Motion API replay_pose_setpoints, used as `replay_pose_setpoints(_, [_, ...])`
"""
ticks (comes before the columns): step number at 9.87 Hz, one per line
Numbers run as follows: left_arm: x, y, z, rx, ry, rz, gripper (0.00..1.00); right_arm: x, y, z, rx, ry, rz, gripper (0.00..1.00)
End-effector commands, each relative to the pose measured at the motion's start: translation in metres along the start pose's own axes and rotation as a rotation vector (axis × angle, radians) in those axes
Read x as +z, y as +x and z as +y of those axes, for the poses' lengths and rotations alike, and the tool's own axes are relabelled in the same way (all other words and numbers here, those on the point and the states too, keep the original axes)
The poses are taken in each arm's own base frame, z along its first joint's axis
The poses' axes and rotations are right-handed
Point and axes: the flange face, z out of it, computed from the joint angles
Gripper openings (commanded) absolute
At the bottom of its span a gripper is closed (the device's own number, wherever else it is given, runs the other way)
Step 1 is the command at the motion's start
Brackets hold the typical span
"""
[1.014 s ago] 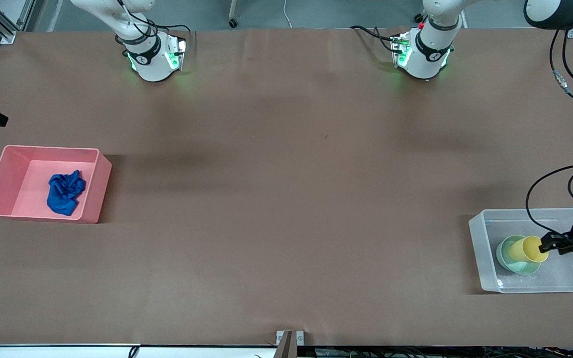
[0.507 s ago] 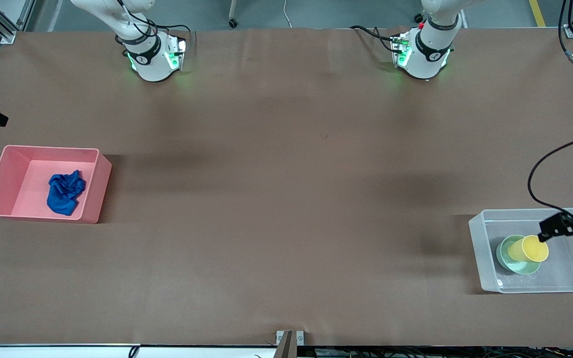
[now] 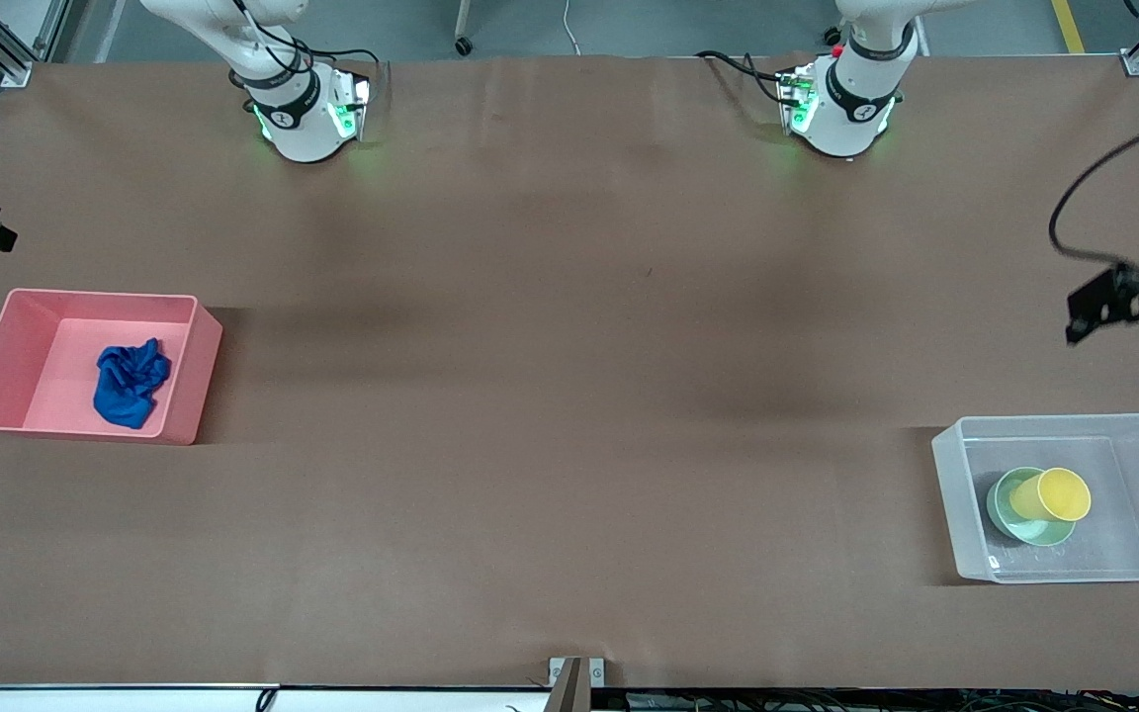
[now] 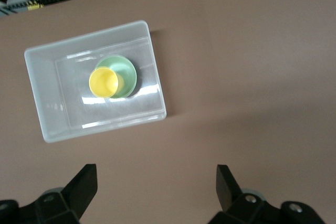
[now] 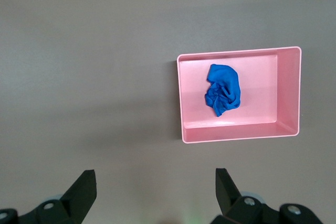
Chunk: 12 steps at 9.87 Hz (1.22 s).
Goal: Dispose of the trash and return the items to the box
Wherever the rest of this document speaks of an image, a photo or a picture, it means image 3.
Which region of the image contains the pink plastic bin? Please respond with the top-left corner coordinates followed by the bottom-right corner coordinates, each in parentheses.
top-left (0, 288), bottom-right (224, 446)

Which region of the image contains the clear plastic box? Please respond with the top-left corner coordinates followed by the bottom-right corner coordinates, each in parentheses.
top-left (930, 412), bottom-right (1139, 585)

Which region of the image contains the pale green bowl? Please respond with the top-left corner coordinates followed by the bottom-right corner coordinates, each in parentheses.
top-left (985, 466), bottom-right (1077, 548)

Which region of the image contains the black left arm base cable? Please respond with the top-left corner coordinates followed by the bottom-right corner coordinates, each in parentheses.
top-left (695, 49), bottom-right (798, 105)

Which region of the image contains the yellow plastic cup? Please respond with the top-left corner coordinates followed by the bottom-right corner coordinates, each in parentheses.
top-left (1009, 467), bottom-right (1093, 523)

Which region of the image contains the yellow floor tape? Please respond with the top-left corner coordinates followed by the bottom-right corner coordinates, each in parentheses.
top-left (1051, 0), bottom-right (1088, 55)

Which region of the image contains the aluminium frame profile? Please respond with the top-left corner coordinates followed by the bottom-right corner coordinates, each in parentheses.
top-left (0, 0), bottom-right (71, 88)

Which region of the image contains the metal table edge bracket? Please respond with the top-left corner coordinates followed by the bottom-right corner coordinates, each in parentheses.
top-left (548, 657), bottom-right (606, 712)

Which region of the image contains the blue cloth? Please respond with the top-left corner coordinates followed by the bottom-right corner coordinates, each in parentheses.
top-left (92, 337), bottom-right (173, 431)

